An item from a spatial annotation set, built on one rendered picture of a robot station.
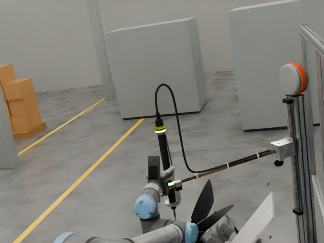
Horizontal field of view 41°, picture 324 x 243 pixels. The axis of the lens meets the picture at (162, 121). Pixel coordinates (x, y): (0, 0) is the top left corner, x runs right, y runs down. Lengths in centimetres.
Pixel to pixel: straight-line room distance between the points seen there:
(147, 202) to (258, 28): 588
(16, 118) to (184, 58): 393
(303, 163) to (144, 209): 101
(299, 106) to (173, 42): 697
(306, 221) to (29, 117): 827
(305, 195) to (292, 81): 60
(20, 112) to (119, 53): 256
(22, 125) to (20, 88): 82
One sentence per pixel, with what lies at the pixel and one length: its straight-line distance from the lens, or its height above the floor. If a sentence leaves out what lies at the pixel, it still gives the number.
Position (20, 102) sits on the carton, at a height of 78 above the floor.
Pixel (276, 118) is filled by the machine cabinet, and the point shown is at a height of 20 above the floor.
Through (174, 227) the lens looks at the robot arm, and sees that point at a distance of 152.
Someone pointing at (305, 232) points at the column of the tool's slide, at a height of 107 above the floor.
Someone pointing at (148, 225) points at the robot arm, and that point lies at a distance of 162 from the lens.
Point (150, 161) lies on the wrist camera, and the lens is 173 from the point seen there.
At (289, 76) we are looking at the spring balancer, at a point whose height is 190.
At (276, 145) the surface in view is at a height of 158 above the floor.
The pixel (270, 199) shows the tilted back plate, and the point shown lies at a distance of 217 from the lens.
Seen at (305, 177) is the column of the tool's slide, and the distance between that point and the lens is 234.
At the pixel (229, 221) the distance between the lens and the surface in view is 246.
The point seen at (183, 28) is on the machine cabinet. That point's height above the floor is 180.
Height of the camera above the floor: 233
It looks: 15 degrees down
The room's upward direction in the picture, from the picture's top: 10 degrees counter-clockwise
